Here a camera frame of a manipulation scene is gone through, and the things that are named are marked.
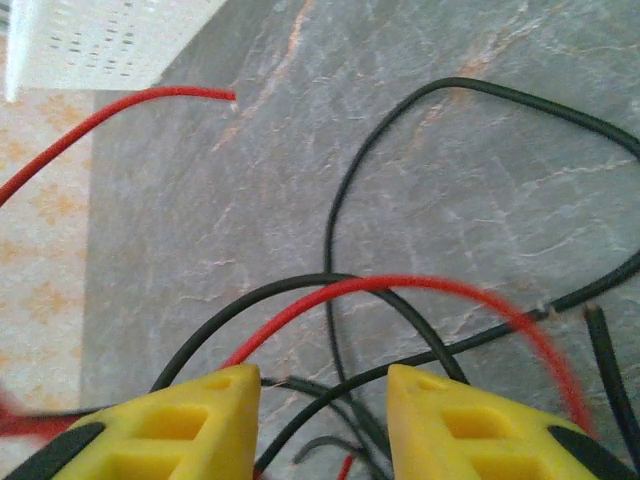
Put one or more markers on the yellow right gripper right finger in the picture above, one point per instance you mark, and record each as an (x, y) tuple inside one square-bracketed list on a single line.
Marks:
[(475, 435)]

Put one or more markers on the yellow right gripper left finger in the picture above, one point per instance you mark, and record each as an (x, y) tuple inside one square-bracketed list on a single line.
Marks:
[(190, 425)]

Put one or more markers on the white perforated plastic basket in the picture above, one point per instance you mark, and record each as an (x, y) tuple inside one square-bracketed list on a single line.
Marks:
[(100, 40)]

